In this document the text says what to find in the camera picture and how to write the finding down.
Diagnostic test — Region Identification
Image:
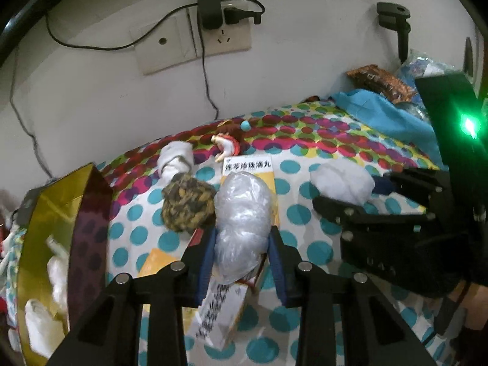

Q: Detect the brown snack packet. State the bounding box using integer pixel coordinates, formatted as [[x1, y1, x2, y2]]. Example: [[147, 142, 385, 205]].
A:
[[347, 66, 419, 104]]

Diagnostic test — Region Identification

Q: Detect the black power plug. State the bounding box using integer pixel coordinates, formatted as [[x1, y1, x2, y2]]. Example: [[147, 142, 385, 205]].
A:
[[223, 5, 262, 24]]

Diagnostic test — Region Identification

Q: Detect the yellow cardboard box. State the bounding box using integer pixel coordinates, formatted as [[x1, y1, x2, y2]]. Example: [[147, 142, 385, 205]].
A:
[[138, 248, 192, 276]]

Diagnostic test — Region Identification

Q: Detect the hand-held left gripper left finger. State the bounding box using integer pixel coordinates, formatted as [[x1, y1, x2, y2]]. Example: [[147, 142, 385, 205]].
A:
[[46, 229, 217, 366]]

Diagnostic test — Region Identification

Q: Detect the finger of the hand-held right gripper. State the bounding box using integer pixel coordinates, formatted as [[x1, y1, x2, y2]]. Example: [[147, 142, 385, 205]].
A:
[[313, 195, 440, 234], [371, 168, 453, 207]]

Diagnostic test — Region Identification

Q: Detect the beige wall socket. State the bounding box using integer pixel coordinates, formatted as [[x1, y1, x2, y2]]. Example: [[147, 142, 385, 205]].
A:
[[187, 2, 252, 59]]

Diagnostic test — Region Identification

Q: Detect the black charger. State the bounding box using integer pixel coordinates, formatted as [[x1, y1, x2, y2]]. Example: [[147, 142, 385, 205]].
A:
[[196, 0, 225, 31]]

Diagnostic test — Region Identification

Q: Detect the clear plastic bag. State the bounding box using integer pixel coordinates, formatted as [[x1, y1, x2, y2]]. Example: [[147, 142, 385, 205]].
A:
[[213, 171, 272, 285]]

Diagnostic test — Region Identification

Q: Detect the gold storage box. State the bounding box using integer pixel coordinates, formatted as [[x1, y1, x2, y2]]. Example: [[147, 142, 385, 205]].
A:
[[17, 163, 113, 366]]

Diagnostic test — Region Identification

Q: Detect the white tissue wad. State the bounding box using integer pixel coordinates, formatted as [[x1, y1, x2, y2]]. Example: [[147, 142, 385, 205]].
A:
[[310, 164, 376, 204]]

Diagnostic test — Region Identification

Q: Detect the yellow medicine box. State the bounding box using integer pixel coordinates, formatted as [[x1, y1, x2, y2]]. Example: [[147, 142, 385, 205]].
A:
[[222, 156, 282, 233]]

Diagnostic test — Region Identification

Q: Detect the white crumpled cloth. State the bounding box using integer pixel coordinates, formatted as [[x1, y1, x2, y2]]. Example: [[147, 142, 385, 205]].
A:
[[25, 299, 66, 356], [46, 236, 72, 313]]

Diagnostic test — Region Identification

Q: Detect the polka dot blanket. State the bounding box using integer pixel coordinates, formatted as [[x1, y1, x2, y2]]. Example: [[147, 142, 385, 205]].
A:
[[95, 97, 473, 366]]

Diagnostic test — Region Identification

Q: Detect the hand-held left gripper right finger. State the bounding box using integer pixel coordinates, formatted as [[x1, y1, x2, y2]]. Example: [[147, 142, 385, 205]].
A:
[[268, 226, 439, 366]]

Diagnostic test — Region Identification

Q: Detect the white rolled sock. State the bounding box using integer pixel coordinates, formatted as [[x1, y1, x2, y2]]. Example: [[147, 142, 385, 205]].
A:
[[158, 141, 194, 178]]

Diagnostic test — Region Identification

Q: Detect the black plug cable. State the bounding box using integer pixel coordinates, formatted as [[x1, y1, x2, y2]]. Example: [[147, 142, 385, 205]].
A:
[[45, 0, 266, 52]]

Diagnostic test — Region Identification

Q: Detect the person's right forearm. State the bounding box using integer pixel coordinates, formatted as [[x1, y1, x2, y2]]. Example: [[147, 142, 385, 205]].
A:
[[459, 280, 488, 332]]

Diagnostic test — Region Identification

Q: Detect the black charger cable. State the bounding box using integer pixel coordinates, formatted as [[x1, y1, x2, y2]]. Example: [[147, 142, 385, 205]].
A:
[[198, 30, 221, 120]]

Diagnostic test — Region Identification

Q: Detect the yellow box with printed text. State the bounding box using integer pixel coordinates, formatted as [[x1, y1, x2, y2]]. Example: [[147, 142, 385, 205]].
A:
[[187, 276, 249, 348]]

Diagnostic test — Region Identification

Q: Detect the blue cloth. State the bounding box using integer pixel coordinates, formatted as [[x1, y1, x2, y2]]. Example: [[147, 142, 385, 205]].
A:
[[330, 88, 450, 171]]

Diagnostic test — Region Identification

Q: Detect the black wall hook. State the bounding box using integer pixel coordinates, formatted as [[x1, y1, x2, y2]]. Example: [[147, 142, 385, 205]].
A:
[[377, 2, 411, 62]]

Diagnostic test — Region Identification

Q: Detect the camouflage sock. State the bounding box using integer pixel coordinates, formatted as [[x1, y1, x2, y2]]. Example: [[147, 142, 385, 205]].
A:
[[162, 173, 217, 233]]

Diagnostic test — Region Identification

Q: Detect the blue patterned plastic bag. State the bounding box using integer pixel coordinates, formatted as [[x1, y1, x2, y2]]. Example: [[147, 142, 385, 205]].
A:
[[396, 49, 463, 123]]

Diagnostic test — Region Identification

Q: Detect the thin grey cable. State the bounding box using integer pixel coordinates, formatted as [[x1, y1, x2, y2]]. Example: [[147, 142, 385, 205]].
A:
[[9, 49, 53, 181]]

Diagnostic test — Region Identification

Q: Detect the small doll figurine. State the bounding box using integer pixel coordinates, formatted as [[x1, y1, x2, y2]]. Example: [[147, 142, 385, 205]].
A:
[[211, 120, 252, 161]]

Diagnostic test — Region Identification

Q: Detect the blank beige wall plate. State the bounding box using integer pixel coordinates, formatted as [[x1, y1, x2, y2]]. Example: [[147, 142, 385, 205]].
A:
[[130, 14, 197, 76]]

